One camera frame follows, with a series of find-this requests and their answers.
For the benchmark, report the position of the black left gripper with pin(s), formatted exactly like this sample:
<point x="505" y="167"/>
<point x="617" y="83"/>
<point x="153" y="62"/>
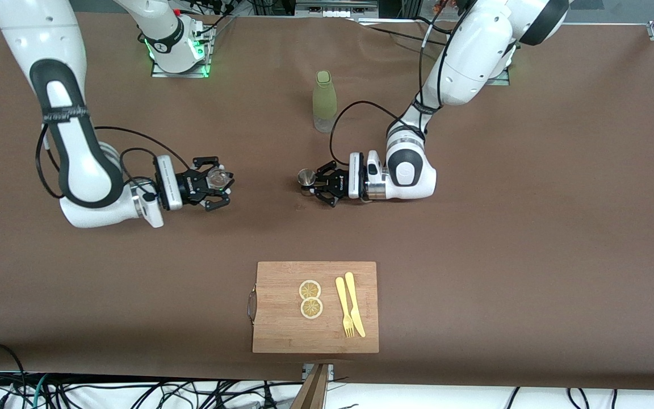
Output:
<point x="339" y="183"/>

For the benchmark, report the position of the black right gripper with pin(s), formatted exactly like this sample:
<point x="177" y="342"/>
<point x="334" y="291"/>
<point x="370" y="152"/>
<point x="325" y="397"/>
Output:
<point x="189" y="185"/>

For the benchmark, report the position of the small clear glass cup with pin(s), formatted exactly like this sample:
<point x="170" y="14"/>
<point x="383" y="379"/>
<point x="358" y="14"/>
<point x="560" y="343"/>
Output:
<point x="219" y="179"/>

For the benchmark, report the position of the steel double jigger measuring cup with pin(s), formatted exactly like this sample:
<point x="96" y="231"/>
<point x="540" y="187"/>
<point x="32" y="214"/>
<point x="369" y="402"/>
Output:
<point x="306" y="178"/>

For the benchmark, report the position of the green sleeved clear bottle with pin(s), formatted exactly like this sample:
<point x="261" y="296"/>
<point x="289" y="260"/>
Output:
<point x="325" y="96"/>

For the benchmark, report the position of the yellow lemon slice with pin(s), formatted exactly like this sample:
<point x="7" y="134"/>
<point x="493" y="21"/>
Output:
<point x="311" y="308"/>
<point x="310" y="289"/>

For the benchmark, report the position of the yellow plastic fork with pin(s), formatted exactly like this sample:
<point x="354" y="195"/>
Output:
<point x="342" y="301"/>

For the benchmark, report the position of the yellow plastic knife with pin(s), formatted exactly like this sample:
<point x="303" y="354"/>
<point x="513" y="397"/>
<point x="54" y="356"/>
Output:
<point x="354" y="307"/>

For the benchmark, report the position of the wooden cutting board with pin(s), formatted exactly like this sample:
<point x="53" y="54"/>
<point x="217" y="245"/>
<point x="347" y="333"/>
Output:
<point x="281" y="329"/>

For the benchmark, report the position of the brown table cover sheet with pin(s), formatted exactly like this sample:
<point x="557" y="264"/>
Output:
<point x="474" y="255"/>

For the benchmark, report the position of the grey power strip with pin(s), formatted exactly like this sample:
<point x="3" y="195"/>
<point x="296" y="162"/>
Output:
<point x="332" y="8"/>

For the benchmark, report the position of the aluminium camera stand post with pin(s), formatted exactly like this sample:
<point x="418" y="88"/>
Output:
<point x="313" y="392"/>

